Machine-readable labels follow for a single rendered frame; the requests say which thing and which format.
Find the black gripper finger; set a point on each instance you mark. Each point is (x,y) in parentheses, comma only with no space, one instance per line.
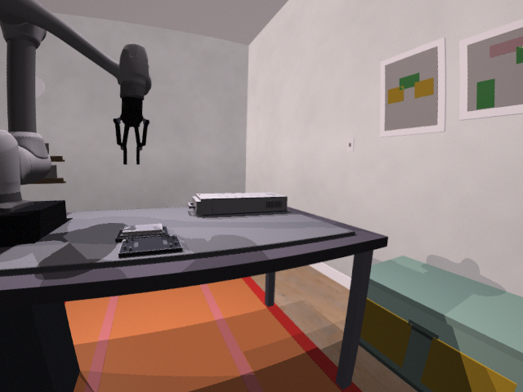
(138,142)
(125,134)

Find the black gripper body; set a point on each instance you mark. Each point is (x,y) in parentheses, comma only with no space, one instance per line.
(131,107)

